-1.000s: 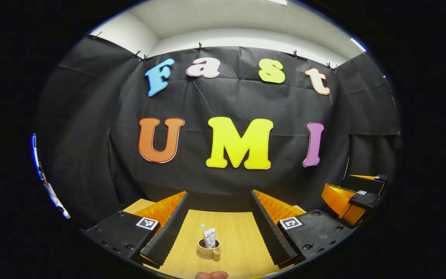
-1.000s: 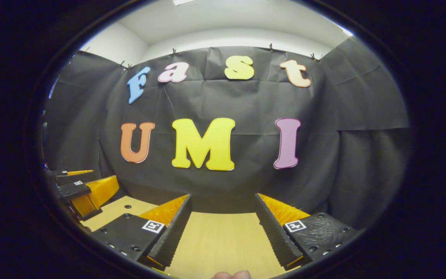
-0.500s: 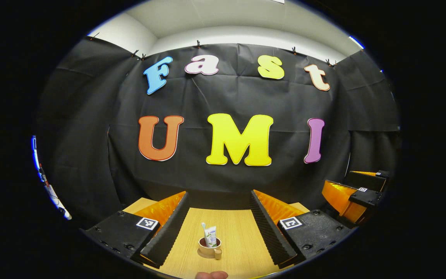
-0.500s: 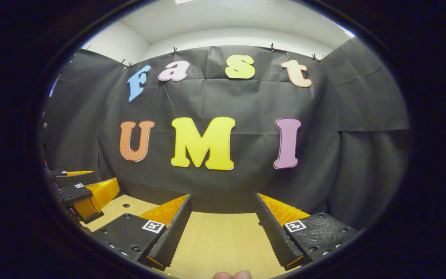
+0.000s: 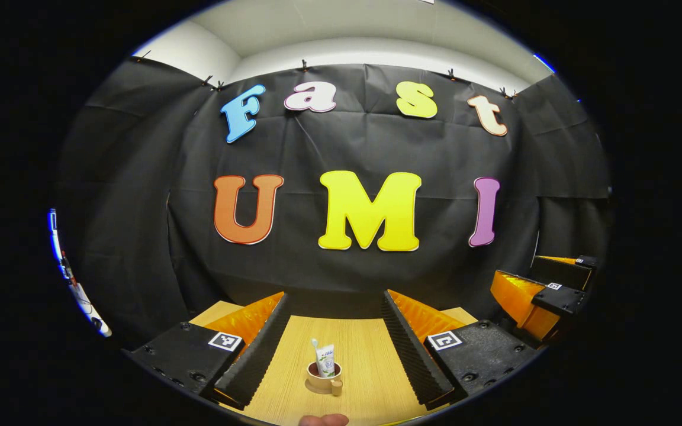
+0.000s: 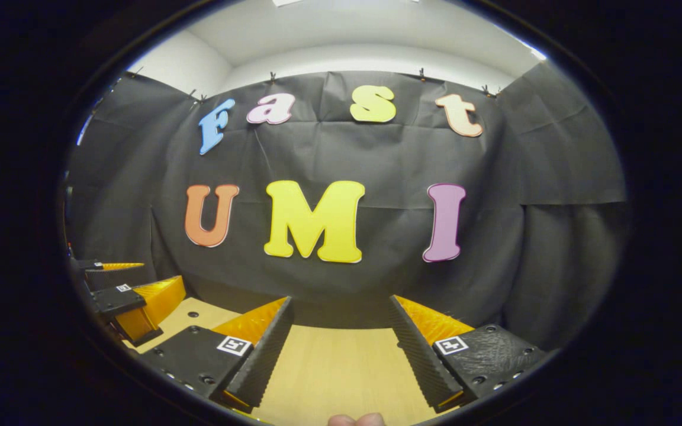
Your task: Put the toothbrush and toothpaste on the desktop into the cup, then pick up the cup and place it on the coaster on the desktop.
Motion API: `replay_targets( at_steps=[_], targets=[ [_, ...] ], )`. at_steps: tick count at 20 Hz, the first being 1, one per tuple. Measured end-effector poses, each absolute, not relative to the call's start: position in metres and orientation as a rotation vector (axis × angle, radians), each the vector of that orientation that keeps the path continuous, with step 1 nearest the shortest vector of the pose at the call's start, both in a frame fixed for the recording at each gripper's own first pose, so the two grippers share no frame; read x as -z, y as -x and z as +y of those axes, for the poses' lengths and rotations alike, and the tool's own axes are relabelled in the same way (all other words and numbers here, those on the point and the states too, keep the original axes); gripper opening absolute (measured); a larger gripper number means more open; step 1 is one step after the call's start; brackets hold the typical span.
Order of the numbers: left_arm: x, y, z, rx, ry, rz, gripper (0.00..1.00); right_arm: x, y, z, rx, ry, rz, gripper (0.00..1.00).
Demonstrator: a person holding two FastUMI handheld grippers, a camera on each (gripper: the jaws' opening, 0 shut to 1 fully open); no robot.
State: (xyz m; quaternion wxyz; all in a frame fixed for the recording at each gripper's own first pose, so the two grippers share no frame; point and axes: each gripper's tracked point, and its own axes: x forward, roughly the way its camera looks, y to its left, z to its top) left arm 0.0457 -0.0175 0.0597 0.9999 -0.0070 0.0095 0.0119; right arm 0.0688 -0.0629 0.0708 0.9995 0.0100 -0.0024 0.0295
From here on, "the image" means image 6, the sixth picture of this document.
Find black backdrop cloth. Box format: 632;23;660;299
63;62;632;356

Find light wooden desktop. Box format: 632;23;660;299
122;296;466;426

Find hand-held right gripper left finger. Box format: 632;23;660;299
137;296;294;414

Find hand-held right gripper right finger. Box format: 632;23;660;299
388;295;549;415

